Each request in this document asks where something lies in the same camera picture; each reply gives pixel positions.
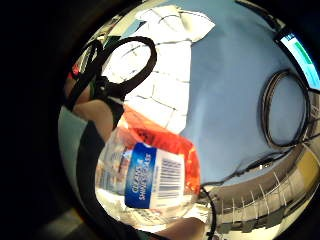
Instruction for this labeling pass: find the clear bottle with blue label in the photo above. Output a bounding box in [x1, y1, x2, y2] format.
[94, 104, 203, 232]

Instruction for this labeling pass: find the computer monitor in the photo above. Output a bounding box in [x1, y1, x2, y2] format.
[273, 28, 320, 94]

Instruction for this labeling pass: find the coiled black cable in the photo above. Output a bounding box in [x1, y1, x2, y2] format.
[260, 69, 312, 149]

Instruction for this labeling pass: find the black glove cable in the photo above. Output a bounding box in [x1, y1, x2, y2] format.
[199, 186, 218, 240]

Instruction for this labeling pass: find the thin black cable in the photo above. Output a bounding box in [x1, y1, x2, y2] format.
[199, 148, 295, 188]

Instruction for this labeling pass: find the white wire rack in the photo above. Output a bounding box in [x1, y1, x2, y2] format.
[213, 143, 320, 235]

